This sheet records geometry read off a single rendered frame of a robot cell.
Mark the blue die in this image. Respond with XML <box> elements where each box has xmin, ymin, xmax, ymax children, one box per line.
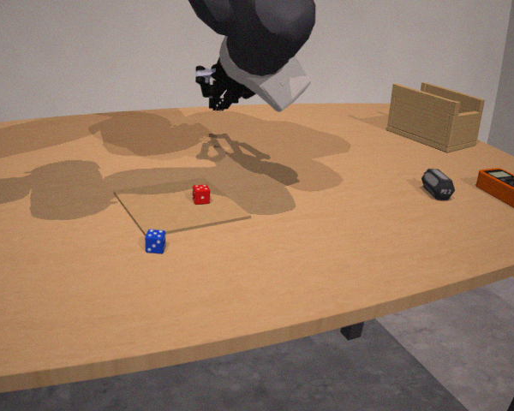
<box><xmin>145</xmin><ymin>229</ymin><xmax>165</xmax><ymax>253</ymax></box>

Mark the black die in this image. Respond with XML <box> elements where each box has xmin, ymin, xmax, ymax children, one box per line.
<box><xmin>213</xmin><ymin>98</ymin><xmax>225</xmax><ymax>110</ymax></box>

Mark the thin tan flat mat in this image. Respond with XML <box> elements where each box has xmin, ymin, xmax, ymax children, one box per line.
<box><xmin>114</xmin><ymin>177</ymin><xmax>251</xmax><ymax>236</ymax></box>

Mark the tan wooden open box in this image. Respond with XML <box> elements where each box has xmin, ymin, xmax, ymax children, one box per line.
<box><xmin>390</xmin><ymin>82</ymin><xmax>485</xmax><ymax>152</ymax></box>

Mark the orange pocket multimeter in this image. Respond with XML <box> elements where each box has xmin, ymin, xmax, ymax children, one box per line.
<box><xmin>476</xmin><ymin>168</ymin><xmax>514</xmax><ymax>208</ymax></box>

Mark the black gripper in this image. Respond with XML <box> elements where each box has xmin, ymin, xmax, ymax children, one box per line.
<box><xmin>195</xmin><ymin>58</ymin><xmax>256</xmax><ymax>109</ymax></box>

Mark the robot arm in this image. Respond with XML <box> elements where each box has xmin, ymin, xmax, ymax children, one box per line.
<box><xmin>188</xmin><ymin>0</ymin><xmax>316</xmax><ymax>112</ymax></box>

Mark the red die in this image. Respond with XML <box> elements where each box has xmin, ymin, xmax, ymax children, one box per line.
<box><xmin>193</xmin><ymin>185</ymin><xmax>210</xmax><ymax>205</ymax></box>

